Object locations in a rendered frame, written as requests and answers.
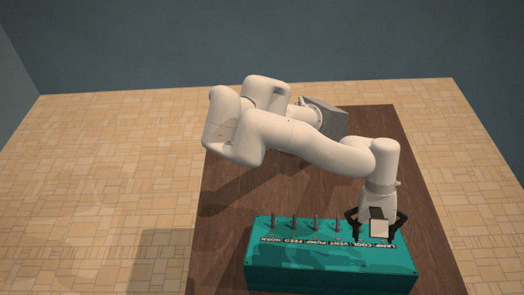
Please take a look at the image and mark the teal switch console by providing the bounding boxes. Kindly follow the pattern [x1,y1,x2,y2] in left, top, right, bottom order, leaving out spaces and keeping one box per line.
[243,213,419,295]

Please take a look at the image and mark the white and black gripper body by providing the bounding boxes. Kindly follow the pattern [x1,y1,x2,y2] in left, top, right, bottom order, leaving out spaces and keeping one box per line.
[356,185,397,225]

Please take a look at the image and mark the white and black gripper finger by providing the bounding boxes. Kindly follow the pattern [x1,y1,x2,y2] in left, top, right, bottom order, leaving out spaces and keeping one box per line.
[344,206,362,242]
[387,210,408,244]

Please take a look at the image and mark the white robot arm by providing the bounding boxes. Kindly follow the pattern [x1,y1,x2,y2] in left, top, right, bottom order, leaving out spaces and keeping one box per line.
[201,75,401,195]

